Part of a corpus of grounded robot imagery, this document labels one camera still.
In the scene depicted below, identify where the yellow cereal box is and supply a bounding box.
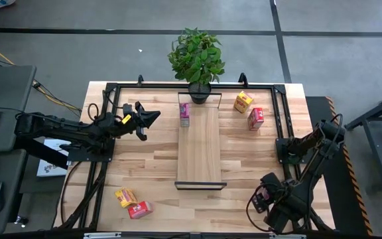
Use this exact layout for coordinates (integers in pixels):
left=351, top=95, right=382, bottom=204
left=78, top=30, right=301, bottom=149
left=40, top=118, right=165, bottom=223
left=233, top=90, right=255, bottom=114
left=114, top=187, right=138, bottom=209

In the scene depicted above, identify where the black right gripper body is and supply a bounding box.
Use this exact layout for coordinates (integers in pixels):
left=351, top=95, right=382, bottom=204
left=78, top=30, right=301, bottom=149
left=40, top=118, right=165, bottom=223
left=264, top=189, right=298, bottom=234

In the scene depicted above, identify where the wooden shelf with black frame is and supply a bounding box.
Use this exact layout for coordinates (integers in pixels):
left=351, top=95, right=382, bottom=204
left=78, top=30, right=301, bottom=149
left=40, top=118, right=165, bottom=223
left=174, top=92, right=227, bottom=191

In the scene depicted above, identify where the black metal stand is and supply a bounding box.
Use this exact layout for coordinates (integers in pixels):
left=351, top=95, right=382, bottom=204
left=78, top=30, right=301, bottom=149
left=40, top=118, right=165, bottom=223
left=344, top=86, right=382, bottom=195

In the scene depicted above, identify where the silver bracket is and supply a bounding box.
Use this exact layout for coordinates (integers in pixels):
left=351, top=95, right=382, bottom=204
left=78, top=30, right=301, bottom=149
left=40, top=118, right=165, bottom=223
left=84, top=232, right=122, bottom=239
left=269, top=233, right=306, bottom=239

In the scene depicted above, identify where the grey desk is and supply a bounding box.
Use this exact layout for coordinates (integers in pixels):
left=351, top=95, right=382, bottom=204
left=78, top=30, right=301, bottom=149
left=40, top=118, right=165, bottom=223
left=0, top=64, right=38, bottom=154
left=0, top=149, right=29, bottom=235

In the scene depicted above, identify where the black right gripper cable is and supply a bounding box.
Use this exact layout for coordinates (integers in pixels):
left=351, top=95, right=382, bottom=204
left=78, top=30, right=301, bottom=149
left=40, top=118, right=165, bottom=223
left=245, top=184, right=273, bottom=233

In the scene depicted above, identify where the red cereal box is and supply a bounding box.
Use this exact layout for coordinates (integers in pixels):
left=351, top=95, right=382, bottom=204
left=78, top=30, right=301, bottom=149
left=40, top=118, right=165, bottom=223
left=127, top=200, right=154, bottom=220
left=247, top=107, right=265, bottom=131

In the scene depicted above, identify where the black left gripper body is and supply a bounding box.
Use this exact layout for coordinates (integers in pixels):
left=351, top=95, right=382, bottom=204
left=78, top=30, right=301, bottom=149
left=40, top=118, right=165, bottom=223
left=111, top=114, right=139, bottom=137

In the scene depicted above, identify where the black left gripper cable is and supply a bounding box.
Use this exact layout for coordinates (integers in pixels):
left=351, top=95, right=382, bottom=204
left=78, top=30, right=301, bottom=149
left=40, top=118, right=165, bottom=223
left=87, top=102, right=125, bottom=122

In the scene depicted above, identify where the white cardboard box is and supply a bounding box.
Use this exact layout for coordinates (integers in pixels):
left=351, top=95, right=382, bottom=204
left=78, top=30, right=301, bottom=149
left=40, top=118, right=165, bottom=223
left=36, top=138, right=72, bottom=178

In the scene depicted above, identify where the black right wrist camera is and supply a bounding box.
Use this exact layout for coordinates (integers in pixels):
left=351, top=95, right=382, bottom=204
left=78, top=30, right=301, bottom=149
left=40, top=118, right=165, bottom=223
left=259, top=171, right=281, bottom=192

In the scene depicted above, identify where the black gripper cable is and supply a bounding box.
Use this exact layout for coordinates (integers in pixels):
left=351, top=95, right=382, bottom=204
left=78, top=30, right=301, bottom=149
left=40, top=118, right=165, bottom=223
left=245, top=184, right=273, bottom=233
left=87, top=102, right=125, bottom=122

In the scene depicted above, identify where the black floor cable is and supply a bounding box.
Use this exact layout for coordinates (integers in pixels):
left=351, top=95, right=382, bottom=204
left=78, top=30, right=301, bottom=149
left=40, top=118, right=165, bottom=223
left=31, top=79, right=82, bottom=117

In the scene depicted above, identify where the black mat with hazard stripe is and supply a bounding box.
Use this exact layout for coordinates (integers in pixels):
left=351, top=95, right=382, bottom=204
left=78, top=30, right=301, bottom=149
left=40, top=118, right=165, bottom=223
left=305, top=96, right=374, bottom=236

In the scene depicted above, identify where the black metal table frame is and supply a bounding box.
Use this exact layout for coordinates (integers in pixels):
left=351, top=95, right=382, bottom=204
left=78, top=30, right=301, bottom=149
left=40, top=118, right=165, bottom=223
left=54, top=72, right=336, bottom=233

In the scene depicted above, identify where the green plant in black pot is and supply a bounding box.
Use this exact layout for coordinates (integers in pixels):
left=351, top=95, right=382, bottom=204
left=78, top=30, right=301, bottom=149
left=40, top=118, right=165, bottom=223
left=166, top=27, right=226, bottom=105

